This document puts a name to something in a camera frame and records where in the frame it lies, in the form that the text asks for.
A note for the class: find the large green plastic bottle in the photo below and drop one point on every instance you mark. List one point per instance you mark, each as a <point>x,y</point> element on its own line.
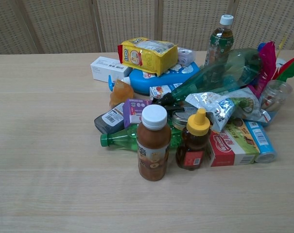
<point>219,76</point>

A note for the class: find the blue oval container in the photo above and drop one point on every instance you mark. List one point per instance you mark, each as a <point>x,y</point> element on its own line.
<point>166,77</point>

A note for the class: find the yellow snack bag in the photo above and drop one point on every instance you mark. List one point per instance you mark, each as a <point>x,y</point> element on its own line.
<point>149,54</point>

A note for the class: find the colourful feather shuttlecock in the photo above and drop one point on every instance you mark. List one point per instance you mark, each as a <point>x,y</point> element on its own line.
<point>270,63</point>

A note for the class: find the orange pouch blue cap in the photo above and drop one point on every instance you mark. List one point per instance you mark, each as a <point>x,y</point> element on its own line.
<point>120,93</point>

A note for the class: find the white rectangular box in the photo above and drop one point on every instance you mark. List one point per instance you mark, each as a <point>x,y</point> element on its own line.
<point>108,69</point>

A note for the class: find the green tea bottle white cap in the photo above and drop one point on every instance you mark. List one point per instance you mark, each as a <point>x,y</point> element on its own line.
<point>220,40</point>

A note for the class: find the brown drink bottle white cap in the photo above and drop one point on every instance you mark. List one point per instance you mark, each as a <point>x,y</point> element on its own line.
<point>152,148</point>

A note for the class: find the dark grey flat bottle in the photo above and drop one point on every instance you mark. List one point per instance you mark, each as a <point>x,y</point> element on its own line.
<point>110,120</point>

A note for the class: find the clear glass jar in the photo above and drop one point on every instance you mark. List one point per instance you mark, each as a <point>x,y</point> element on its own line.
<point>276,95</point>

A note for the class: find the woven folding screen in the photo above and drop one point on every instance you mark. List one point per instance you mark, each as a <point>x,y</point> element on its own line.
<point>146,24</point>

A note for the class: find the small white purple packet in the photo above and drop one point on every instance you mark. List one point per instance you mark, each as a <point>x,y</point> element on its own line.
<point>185,57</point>

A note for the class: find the round metal tin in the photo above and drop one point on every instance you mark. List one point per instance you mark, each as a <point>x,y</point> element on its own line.
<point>180,119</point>

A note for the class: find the purple small box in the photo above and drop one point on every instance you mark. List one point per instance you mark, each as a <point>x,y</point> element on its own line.
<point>135,111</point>

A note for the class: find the blue cylindrical can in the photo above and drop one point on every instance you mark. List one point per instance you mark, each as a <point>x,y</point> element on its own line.
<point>263,140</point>

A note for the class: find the red white biscuit box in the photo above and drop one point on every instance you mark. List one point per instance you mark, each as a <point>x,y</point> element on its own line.
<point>231,145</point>

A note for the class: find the silver foil snack bag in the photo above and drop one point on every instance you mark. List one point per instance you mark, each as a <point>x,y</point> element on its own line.
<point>229,106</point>

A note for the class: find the small white sachet red print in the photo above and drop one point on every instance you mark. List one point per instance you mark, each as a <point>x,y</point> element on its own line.
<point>161,91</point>

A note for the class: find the honey bottle yellow cap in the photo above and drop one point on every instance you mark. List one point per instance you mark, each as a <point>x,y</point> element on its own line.
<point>193,143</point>

